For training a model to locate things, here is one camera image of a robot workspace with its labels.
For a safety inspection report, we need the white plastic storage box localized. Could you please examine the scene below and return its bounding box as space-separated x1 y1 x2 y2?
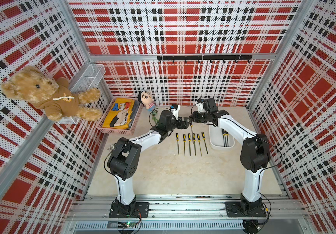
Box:
209 125 235 151

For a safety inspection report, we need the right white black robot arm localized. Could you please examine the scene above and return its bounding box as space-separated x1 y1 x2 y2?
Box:
190 98 271 217

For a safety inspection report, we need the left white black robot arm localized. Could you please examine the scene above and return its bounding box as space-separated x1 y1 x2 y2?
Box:
105 105 192 218

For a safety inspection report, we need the cartoon boy plush doll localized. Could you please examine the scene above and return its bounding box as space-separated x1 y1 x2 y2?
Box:
137 90 155 112

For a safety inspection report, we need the grey folded cloth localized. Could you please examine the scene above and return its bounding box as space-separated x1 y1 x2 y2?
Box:
128 101 140 129

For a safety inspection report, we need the pink perforated plastic basket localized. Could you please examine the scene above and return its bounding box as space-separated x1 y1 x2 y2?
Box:
96 97 142 135

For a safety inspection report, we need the green circuit board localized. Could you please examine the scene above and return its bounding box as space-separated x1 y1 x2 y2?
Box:
117 221 138 229

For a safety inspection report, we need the brown teddy bear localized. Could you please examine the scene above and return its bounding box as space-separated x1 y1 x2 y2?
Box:
1 66 102 122

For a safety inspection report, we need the green keychain toy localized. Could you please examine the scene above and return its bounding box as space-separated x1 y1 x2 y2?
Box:
151 110 160 125

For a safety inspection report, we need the black wall hook rail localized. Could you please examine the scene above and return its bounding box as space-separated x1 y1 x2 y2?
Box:
157 55 253 62

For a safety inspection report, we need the clear wire wall basket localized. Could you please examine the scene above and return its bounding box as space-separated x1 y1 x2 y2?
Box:
69 63 108 110

